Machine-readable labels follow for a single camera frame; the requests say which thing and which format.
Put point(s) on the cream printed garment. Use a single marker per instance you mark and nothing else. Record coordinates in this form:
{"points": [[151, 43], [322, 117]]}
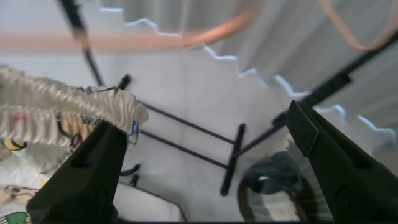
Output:
{"points": [[46, 93]]}

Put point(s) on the white laundry basket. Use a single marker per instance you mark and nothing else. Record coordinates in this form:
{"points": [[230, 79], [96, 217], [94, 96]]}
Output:
{"points": [[280, 208]]}

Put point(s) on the pink clothes hanger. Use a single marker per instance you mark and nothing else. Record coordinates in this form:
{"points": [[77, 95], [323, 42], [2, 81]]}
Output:
{"points": [[93, 42], [351, 39]]}

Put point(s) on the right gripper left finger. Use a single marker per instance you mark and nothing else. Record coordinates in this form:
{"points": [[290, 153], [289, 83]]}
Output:
{"points": [[84, 180]]}

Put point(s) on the dark grey T-shirt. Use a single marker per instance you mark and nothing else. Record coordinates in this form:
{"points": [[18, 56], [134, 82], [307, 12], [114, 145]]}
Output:
{"points": [[273, 174]]}

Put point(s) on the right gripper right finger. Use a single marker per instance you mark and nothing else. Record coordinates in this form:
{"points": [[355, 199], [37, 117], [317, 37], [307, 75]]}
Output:
{"points": [[351, 174]]}

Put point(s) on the black clothes rack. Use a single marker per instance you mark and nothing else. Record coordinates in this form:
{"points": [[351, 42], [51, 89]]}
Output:
{"points": [[231, 161]]}

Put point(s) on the white curtain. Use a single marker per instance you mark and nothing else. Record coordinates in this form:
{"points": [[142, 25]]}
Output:
{"points": [[280, 31]]}

